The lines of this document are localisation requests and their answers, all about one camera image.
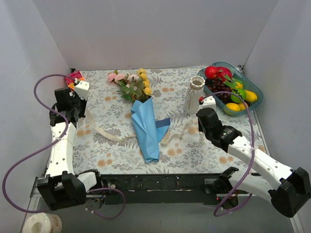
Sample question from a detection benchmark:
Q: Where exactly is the cream ribbon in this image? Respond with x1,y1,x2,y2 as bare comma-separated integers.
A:
85,109,195,146

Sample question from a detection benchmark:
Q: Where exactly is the blue wrapping paper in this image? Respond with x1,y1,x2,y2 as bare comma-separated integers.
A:
131,98,171,163

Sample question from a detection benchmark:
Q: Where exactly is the artificial flower bouquet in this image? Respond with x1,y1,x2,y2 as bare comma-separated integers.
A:
107,68,152,102

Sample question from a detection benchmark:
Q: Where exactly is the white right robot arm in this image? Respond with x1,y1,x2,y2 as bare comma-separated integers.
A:
196,108,311,218

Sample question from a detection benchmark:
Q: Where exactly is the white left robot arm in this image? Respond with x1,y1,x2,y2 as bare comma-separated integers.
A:
37,83,104,211

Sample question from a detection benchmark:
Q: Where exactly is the white ribbed ceramic vase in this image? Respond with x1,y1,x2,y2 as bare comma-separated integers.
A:
184,76,205,115

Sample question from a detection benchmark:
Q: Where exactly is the orange pink snack box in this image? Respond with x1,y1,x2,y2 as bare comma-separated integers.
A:
64,70,85,89

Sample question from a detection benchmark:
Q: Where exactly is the yellow lemon front left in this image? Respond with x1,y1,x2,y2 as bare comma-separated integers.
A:
225,102,241,112

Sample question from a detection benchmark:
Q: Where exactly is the yellow lemon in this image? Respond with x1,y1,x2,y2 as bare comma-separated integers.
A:
234,82,243,89
245,90,258,102
225,102,241,112
238,102,248,111

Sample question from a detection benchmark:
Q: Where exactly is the dark purple grape bunch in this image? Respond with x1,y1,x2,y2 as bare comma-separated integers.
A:
205,79,232,104

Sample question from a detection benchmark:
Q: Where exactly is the yellow lemon front right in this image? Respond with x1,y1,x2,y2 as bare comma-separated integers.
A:
238,102,248,111

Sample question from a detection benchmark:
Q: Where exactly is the teal plastic fruit basket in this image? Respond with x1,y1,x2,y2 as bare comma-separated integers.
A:
197,62,264,117

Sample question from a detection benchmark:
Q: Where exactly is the yellow lemon back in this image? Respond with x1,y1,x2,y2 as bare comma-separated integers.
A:
234,82,243,89

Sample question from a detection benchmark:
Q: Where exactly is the red apple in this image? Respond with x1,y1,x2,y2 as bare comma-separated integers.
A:
205,66,218,79

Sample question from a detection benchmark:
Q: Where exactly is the pink dragon fruit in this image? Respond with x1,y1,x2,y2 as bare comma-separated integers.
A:
216,67,232,83

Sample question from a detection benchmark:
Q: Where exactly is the floral patterned table mat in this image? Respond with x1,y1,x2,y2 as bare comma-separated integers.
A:
46,67,272,175

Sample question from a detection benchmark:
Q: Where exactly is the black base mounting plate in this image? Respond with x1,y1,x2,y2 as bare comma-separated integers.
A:
86,173,233,205

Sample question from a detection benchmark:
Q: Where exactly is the white tape roll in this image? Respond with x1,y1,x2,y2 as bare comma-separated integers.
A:
22,213,62,233

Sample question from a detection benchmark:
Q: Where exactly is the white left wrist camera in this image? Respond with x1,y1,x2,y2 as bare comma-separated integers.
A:
73,81,90,100

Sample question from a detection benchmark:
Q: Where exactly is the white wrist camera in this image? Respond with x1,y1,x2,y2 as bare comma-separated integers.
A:
73,81,90,100
201,96,216,110

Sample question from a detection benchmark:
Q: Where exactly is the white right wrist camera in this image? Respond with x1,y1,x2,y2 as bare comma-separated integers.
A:
201,96,216,110

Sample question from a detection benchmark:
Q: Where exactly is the aluminium rail frame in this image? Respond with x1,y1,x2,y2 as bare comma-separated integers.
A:
30,177,50,198

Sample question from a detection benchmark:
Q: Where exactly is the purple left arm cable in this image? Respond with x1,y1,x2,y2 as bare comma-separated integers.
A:
1,74,126,220

